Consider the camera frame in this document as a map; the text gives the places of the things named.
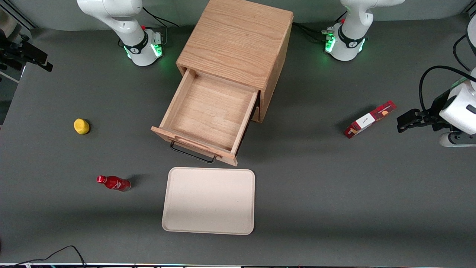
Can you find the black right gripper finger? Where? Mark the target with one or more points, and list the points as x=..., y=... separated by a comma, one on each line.
x=35, y=55
x=9, y=50

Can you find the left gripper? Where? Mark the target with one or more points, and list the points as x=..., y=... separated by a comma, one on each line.
x=437, y=105

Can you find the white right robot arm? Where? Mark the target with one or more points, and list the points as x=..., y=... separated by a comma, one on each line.
x=137, y=48

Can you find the oak wooden drawer cabinet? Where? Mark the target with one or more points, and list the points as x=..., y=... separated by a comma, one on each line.
x=238, y=37

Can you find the white rod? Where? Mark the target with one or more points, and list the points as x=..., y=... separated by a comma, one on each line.
x=9, y=76

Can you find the beige round stool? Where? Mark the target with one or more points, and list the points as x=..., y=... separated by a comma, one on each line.
x=9, y=22

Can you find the red plaid cookie box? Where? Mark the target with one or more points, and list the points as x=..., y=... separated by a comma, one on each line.
x=368, y=120

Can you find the yellow lemon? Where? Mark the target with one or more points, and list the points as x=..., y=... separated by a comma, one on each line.
x=81, y=126

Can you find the red soda bottle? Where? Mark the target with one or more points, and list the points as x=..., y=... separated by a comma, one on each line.
x=115, y=183

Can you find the beige plastic tray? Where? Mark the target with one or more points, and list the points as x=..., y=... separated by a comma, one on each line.
x=208, y=201

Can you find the black aluminium frame rail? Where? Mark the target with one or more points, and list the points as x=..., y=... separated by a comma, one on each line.
x=22, y=16

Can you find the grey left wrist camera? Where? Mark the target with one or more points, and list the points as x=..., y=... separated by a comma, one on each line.
x=455, y=140

